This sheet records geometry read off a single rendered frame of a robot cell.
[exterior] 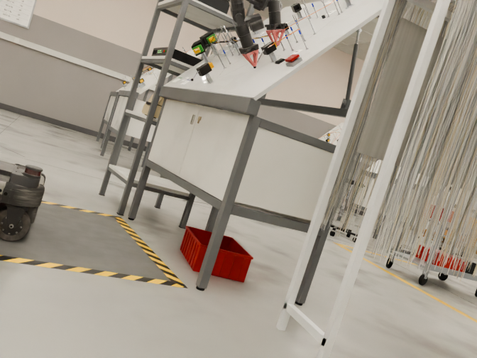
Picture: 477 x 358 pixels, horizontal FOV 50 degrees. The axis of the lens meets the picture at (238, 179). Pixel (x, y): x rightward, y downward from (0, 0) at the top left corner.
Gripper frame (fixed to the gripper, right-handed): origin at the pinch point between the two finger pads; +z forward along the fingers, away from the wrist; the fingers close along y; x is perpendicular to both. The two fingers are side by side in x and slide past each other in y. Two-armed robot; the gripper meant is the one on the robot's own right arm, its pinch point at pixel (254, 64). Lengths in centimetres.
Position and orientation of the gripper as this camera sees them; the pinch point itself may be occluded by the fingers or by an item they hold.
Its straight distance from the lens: 249.1
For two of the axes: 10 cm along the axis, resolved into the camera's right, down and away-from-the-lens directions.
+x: -8.7, 4.3, -2.4
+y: -3.7, -2.5, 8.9
